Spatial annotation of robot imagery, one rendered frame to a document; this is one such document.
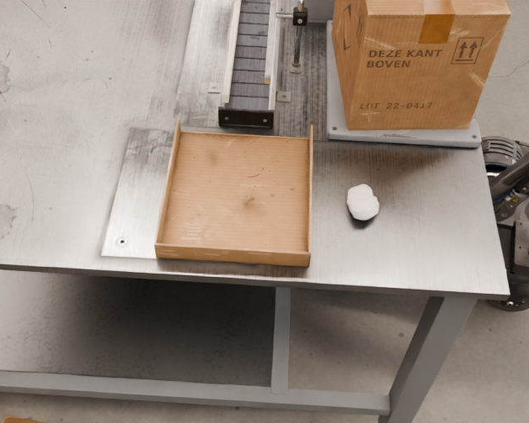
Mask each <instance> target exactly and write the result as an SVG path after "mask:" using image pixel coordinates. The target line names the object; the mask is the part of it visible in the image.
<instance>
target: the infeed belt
mask: <svg viewBox="0 0 529 423"><path fill-rule="evenodd" d="M269 20H270V0H241V7H240V14H239V21H238V33H237V40H236V47H235V54H234V61H233V74H232V80H231V87H230V94H229V101H228V103H227V102H225V108H224V110H234V111H248V112H268V100H269V89H270V84H265V62H266V52H267V41H268V31H269Z"/></svg>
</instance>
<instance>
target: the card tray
mask: <svg viewBox="0 0 529 423"><path fill-rule="evenodd" d="M312 135H313V125H311V130H310V138H292V137H278V136H264V135H249V134H235V133H207V132H192V131H181V124H180V118H179V117H178V118H177V122H176V127H175V135H174V140H173V144H172V149H171V154H170V162H169V167H168V171H167V176H166V181H165V188H164V194H163V198H162V202H161V208H160V215H159V221H158V225H157V229H156V234H155V242H154V246H155V256H156V258H157V259H184V260H197V261H212V262H225V263H240V264H267V265H280V266H295V267H308V268H309V266H310V260H311V254H312Z"/></svg>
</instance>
